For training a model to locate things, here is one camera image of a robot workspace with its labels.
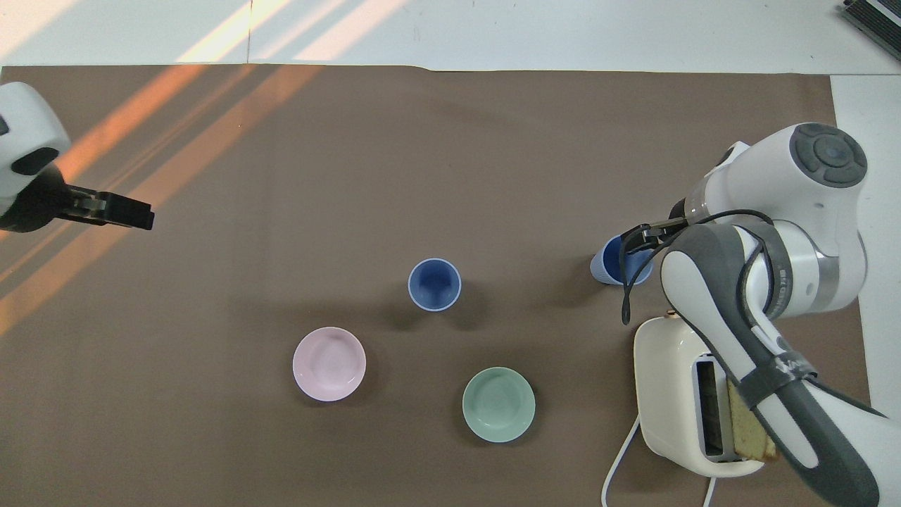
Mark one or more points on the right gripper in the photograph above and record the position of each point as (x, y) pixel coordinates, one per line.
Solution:
(674, 225)

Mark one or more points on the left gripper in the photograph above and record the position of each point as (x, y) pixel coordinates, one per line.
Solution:
(42, 204)

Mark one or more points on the blue cup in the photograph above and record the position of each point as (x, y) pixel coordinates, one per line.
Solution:
(434, 284)
(609, 267)

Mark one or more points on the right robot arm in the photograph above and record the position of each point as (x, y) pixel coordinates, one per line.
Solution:
(774, 183)

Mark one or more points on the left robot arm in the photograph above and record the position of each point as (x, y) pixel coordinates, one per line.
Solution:
(24, 123)

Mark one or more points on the cream white toaster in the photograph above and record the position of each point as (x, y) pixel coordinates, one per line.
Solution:
(665, 387)

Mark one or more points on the bread slice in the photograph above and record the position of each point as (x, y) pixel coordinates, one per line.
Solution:
(750, 429)

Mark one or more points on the green plate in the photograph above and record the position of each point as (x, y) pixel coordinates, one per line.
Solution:
(498, 405)

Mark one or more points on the dark grey ribbed device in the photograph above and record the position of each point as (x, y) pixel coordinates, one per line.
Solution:
(876, 17)

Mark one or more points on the pink plate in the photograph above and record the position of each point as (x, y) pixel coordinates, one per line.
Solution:
(329, 364)

